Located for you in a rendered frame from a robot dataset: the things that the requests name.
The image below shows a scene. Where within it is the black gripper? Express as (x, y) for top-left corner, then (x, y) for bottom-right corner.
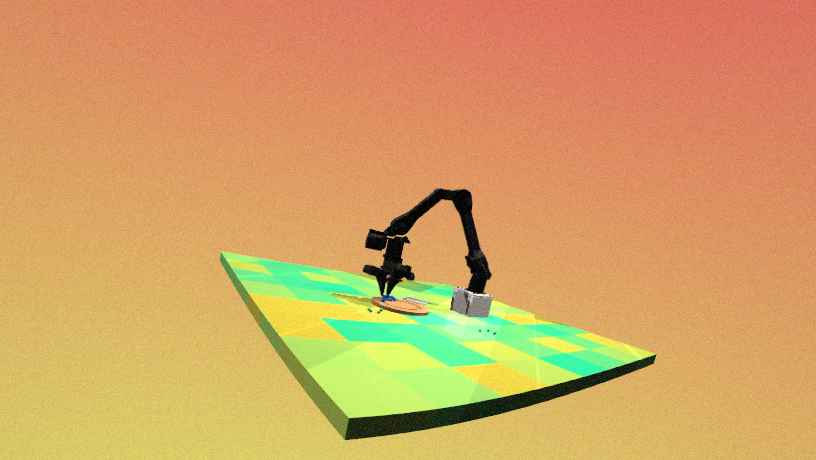
(363, 252), (415, 296)

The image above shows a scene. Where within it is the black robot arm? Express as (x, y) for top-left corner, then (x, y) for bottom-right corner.
(365, 188), (492, 295)

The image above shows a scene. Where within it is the tan round bead board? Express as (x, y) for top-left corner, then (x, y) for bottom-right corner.
(371, 297), (429, 317)

